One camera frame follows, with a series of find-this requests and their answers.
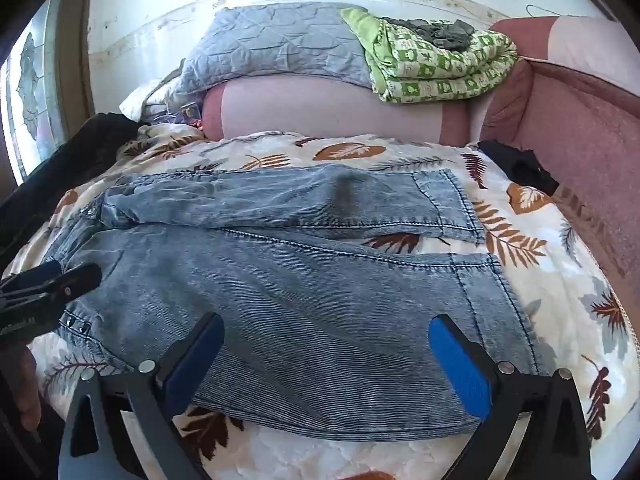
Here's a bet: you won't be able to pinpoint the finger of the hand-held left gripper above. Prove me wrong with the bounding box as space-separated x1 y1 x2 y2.
0 262 103 343
0 259 63 297

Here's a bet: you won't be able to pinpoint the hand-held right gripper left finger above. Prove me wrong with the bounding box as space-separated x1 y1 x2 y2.
59 312 226 480

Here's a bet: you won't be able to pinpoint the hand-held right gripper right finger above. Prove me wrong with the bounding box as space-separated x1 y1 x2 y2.
428 314 601 480

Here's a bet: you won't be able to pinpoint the light blue denim pants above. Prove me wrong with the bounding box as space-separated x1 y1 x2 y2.
50 162 548 443

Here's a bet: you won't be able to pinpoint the person's left hand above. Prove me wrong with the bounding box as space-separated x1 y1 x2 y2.
0 345 42 432

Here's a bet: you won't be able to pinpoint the large black garment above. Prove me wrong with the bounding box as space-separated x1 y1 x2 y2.
0 112 146 261

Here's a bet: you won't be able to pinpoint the leaf printed white blanket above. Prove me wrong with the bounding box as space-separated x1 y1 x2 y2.
10 127 640 480

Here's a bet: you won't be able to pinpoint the stained glass window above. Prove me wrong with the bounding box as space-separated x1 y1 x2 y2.
0 0 96 186

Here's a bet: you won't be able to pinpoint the white cloth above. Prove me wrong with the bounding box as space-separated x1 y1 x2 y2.
120 80 186 123

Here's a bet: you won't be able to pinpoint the colourful printed cloth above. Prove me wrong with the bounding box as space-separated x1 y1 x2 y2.
150 100 206 128

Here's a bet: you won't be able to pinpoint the small black cloth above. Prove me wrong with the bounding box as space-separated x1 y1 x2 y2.
477 140 561 196

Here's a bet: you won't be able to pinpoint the pink sofa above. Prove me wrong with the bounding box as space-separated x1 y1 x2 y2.
200 15 640 311

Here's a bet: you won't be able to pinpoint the green patterned blanket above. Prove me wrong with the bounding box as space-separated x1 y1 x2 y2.
340 6 518 105

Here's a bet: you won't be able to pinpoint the grey quilted blanket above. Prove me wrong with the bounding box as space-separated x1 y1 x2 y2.
177 2 373 103

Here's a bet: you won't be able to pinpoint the dark grey cloth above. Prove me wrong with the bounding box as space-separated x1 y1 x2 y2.
382 16 483 53

